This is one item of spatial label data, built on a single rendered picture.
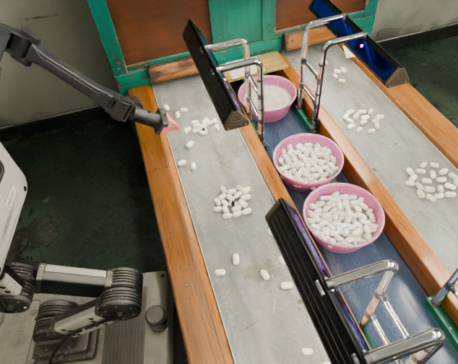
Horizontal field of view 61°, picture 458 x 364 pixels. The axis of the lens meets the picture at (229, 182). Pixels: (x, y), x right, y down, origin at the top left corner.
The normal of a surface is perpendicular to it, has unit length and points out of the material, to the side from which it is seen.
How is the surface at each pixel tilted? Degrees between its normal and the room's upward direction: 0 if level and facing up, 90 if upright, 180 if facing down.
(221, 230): 0
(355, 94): 0
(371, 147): 0
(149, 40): 90
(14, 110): 90
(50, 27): 90
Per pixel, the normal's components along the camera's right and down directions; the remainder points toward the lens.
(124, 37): 0.29, 0.71
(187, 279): -0.07, -0.65
